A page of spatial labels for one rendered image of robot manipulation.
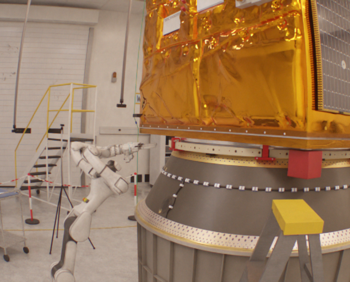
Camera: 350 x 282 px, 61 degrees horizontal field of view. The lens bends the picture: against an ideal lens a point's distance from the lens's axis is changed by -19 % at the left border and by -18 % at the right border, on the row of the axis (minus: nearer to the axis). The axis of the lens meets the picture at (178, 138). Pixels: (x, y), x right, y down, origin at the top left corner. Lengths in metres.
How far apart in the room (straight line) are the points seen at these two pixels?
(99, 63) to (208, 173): 8.09
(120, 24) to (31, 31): 2.87
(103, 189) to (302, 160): 1.39
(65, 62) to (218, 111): 7.78
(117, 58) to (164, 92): 7.53
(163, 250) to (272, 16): 1.60
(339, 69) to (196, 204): 1.19
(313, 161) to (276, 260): 0.68
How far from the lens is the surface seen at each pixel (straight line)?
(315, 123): 1.71
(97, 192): 2.45
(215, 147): 2.13
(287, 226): 1.17
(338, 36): 1.94
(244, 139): 2.00
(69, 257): 2.50
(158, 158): 9.85
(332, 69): 1.81
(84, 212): 2.40
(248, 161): 2.08
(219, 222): 2.01
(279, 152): 2.01
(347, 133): 2.02
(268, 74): 1.80
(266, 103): 1.80
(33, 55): 9.52
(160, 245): 2.30
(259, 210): 1.97
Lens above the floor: 1.83
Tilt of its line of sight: 2 degrees down
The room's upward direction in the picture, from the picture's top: 2 degrees clockwise
